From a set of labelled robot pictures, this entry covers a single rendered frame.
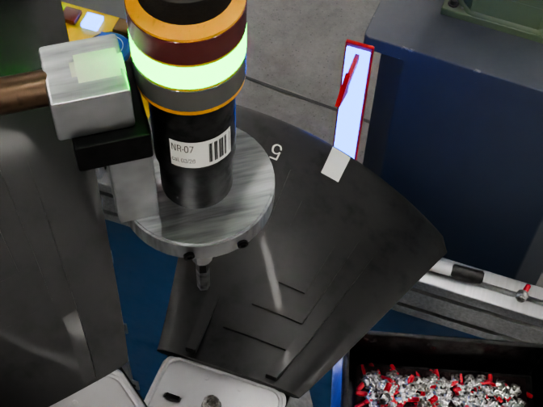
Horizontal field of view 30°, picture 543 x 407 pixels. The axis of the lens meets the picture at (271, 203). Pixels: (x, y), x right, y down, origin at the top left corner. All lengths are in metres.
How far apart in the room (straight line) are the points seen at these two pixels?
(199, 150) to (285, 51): 2.07
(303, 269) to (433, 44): 0.46
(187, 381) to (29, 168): 0.21
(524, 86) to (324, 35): 1.43
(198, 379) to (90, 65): 0.36
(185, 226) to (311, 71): 2.01
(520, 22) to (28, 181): 0.73
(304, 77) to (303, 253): 1.68
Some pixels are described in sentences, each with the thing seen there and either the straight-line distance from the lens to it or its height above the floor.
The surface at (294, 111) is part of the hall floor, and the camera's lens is 2.36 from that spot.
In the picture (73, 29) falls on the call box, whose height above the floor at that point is 1.07.
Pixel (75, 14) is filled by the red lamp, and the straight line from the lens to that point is 1.06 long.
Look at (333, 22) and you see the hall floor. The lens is 2.55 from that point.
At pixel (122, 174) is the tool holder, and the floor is 1.49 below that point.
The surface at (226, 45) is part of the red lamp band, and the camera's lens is 0.36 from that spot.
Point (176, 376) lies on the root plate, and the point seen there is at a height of 1.18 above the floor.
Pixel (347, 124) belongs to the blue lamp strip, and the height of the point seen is 1.09.
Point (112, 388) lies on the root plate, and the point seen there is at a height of 1.28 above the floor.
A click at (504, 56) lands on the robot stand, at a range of 1.15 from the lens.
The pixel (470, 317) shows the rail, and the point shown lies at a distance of 1.16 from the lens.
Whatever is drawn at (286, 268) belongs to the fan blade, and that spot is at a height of 1.18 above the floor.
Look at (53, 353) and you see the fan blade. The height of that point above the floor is 1.30.
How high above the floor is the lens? 1.83
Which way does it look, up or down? 56 degrees down
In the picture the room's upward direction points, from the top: 2 degrees clockwise
